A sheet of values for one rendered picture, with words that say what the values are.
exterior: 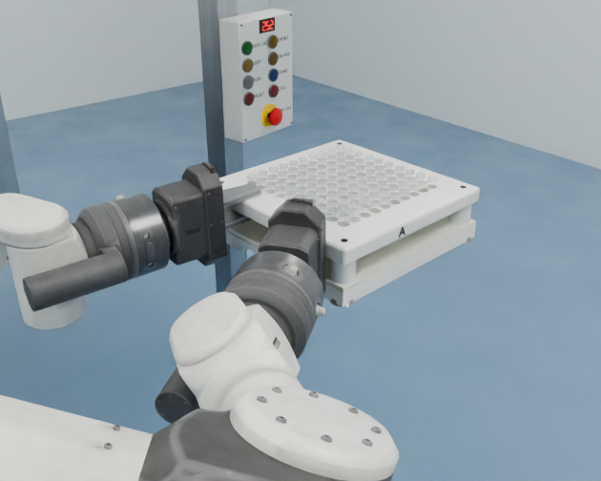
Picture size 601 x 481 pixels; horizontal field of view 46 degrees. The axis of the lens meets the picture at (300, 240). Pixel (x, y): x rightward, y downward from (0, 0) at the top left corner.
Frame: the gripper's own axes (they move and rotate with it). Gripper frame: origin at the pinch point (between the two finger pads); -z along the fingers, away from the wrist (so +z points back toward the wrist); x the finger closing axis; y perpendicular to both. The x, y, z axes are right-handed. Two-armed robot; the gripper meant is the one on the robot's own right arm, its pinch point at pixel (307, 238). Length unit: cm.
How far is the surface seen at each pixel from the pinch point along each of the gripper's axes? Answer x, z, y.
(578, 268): 111, -201, 61
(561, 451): 109, -92, 48
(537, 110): 90, -343, 46
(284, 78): 7, -86, -27
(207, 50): -1, -77, -42
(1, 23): 49, -316, -275
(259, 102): 10, -78, -31
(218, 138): 19, -76, -41
